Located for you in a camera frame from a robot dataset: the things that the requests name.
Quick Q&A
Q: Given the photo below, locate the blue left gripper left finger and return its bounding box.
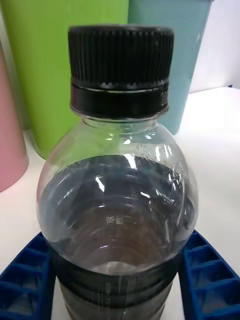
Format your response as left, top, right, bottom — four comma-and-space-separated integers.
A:
0, 231, 60, 320

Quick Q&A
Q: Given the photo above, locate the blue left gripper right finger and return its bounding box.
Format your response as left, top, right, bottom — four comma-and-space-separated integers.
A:
177, 229, 240, 320

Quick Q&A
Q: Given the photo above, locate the clear bottle with black cap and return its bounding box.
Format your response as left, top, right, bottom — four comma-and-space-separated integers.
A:
36, 24, 200, 320

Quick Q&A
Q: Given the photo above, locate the pink plastic bin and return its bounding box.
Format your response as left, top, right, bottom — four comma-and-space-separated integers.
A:
0, 41, 30, 193

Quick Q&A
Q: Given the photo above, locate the green plastic bin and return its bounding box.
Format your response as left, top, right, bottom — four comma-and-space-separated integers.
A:
0, 0, 130, 160

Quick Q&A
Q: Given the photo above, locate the pale blue plastic bin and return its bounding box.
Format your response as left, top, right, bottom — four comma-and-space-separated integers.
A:
127, 0, 216, 135

